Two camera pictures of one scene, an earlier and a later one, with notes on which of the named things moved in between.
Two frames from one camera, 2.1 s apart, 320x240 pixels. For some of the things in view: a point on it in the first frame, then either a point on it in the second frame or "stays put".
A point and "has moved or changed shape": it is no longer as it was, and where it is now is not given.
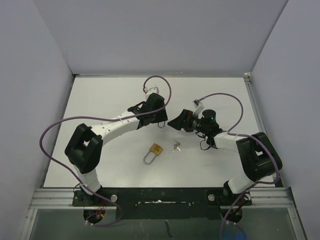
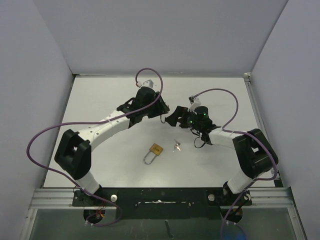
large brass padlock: [155, 149] stays put
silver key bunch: [176, 146] stays put
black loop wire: [200, 146] → [203, 144]
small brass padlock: [164, 125] has moved or changed shape
